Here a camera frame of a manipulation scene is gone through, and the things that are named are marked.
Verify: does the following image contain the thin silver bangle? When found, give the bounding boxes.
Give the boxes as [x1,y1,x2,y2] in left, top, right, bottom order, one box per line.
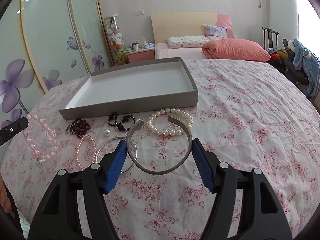
[95,136,135,173]

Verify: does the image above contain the pearl earring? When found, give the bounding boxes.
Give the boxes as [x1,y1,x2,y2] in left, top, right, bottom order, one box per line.
[104,128,111,137]

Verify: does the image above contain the black bead bracelet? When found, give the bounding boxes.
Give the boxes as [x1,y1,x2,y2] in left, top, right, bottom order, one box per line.
[107,112,137,132]

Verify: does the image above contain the silver engraved cuff bangle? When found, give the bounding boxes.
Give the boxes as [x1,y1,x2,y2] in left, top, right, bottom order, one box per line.
[126,109,194,175]

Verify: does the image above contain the small pink pearl bracelet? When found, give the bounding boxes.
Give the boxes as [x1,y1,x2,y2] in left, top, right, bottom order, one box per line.
[75,134,97,170]

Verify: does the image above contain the large pink bead bracelet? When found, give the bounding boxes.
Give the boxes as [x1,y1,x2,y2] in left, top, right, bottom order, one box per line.
[22,113,60,164]

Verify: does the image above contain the white pearl bracelet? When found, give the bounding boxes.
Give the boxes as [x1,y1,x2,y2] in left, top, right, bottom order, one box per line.
[145,107,194,137]

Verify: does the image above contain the dark red bead bracelet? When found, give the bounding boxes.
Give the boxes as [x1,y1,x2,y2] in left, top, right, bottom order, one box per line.
[65,117,92,140]

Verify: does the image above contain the left human hand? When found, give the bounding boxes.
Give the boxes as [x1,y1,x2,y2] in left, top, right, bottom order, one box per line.
[0,176,11,213]

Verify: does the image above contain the floral pink bedsheet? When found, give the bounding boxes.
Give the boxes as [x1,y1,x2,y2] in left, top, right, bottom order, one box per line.
[1,60,319,239]

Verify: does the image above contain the grey cardboard tray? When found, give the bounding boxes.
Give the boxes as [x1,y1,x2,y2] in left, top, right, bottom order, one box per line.
[59,57,199,120]

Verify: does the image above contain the pink white nightstand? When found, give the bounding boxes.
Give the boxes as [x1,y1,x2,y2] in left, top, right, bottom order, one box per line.
[125,47,155,63]

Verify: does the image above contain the white mug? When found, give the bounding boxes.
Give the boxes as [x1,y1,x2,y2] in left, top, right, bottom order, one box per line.
[132,43,139,51]

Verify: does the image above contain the pink mattress sheet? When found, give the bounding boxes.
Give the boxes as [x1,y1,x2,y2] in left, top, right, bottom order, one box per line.
[155,43,207,60]

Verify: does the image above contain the orange folded quilt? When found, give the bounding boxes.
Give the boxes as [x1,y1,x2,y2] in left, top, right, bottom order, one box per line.
[202,38,271,62]

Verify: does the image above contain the plush toy display tube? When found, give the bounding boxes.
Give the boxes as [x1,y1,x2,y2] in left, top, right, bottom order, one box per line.
[104,15,126,65]

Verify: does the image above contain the floral sliding wardrobe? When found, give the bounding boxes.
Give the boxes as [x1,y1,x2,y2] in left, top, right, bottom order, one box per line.
[1,0,111,126]

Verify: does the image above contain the floral white pillow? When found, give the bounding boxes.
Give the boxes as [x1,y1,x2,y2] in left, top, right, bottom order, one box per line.
[167,35,210,49]

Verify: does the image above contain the purple patterned pillow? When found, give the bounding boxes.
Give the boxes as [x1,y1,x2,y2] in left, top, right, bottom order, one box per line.
[204,24,227,40]

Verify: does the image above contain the grey office chair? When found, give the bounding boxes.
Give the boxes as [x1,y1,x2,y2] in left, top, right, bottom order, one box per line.
[283,38,309,86]

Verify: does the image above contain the beige pink headboard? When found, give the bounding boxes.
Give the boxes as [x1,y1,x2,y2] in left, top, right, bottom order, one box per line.
[151,12,233,43]

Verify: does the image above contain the blue plush robe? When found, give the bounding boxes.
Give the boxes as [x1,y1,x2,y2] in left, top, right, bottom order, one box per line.
[293,38,319,99]

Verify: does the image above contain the dark wooden chair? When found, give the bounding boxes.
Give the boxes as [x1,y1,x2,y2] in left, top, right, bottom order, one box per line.
[262,27,279,49]

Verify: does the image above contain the wall power socket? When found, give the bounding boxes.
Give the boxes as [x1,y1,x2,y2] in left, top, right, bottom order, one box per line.
[133,10,144,16]

